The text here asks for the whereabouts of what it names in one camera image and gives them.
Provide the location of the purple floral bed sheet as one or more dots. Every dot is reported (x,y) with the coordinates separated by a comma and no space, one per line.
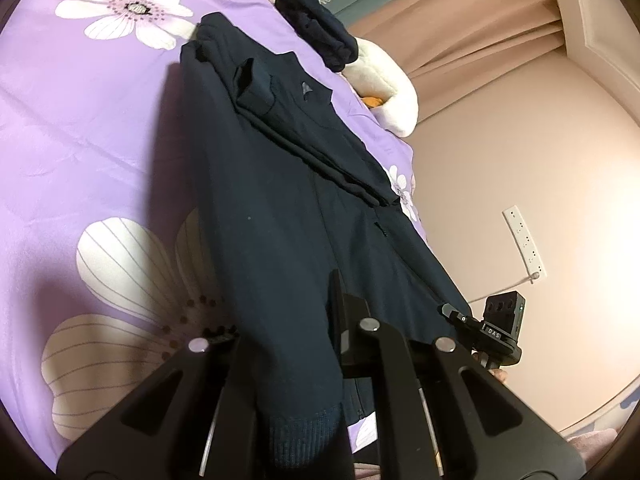
(103,274)

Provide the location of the pink pleated curtain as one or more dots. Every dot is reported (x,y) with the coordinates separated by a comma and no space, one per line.
(450,48)

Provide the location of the white plush goose toy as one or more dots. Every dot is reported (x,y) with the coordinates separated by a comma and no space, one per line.
(385,88)

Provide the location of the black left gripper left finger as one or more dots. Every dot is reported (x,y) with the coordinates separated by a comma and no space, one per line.
(160,429)

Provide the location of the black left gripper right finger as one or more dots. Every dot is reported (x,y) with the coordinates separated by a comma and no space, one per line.
(440,414)

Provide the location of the person's right hand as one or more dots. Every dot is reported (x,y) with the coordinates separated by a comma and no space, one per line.
(494,369)

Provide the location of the folded dark navy garment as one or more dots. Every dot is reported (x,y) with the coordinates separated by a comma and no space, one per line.
(325,33)

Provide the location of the white wall power strip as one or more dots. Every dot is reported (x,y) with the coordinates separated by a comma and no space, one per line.
(525,243)

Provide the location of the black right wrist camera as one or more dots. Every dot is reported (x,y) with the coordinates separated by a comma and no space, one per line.
(503,316)

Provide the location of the dark navy zip sweater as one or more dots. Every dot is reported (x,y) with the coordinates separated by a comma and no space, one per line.
(287,195)

